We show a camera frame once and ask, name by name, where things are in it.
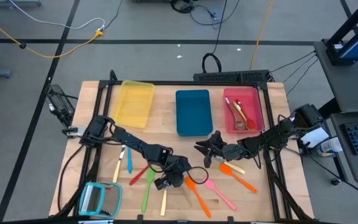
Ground black table frame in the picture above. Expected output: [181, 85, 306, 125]
[54, 70, 315, 223]

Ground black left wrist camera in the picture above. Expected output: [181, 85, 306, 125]
[154, 177, 171, 192]

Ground blue silicone spatula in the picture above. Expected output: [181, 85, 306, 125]
[126, 146, 133, 174]

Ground cream handled knife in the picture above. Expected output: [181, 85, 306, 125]
[212, 155, 246, 175]
[112, 144, 127, 184]
[160, 186, 168, 217]

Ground white blue canister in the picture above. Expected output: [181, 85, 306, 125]
[316, 136, 344, 157]

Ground black cable bundle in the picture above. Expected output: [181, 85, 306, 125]
[169, 0, 242, 26]

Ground side desk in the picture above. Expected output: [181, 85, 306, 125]
[314, 39, 358, 113]

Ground red spoon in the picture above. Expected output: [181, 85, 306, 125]
[235, 98, 256, 130]

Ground black perforated box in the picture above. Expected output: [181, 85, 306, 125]
[193, 69, 270, 83]

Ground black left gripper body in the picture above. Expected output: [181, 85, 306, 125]
[163, 154, 192, 188]

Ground white box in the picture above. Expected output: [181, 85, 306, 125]
[300, 126, 331, 149]

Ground pink plastic bin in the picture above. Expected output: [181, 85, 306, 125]
[223, 86, 265, 134]

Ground yellow translucent plastic bin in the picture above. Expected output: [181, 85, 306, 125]
[111, 80, 155, 129]

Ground grey metal bracket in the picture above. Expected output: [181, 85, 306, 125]
[62, 125, 87, 138]

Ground black wire cage device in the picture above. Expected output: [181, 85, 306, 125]
[44, 84, 76, 127]

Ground green silicone spatula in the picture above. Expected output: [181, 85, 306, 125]
[140, 167, 157, 215]

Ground orange silicone spatula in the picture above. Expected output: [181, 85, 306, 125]
[184, 175, 213, 219]
[219, 162, 259, 194]

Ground red silicone spatula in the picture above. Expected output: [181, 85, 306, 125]
[128, 165, 151, 187]

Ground yellow hanging cable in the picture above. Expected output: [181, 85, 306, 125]
[249, 0, 275, 71]

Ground white floor cable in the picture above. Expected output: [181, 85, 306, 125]
[9, 0, 106, 31]

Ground teal rimmed metal container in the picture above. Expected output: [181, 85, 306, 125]
[78, 182, 123, 220]

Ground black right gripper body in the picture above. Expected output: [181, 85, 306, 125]
[204, 130, 246, 169]

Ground blue plastic bin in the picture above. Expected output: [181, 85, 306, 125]
[175, 89, 214, 138]

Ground black hanging cable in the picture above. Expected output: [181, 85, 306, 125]
[201, 0, 228, 74]

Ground black monitor stand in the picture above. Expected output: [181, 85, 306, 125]
[323, 0, 358, 67]

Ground yellow floor cable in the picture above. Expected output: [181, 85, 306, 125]
[0, 10, 104, 59]

